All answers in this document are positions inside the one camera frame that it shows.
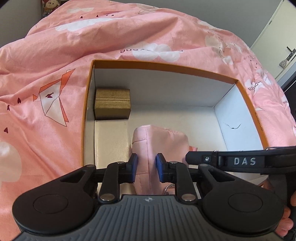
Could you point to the white rectangular box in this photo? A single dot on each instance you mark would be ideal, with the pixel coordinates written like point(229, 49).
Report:
point(111, 143)

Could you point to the gold box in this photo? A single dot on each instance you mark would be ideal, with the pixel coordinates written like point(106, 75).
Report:
point(112, 104)

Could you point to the hanging door charm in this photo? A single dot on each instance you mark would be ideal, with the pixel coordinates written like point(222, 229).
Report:
point(283, 63)

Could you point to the pink printed blanket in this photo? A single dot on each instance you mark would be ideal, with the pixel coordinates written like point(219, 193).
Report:
point(46, 58)

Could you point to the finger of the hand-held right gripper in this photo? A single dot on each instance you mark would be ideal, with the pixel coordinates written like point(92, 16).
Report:
point(201, 158)

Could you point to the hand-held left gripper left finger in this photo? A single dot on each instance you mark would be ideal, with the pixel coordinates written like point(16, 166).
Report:
point(134, 167)

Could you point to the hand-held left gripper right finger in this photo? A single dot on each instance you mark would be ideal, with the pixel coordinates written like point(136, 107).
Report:
point(159, 167)

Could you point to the dark furniture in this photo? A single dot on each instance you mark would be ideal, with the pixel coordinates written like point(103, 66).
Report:
point(290, 87)

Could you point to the cream door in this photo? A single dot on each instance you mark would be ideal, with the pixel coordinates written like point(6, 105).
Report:
point(275, 34)

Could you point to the person's right hand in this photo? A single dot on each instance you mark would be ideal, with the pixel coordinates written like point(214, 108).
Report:
point(285, 221)

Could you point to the orange cardboard box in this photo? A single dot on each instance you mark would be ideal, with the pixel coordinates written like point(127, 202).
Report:
point(166, 92)

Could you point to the pink leather wallet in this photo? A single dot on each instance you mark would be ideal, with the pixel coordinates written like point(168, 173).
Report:
point(161, 141)

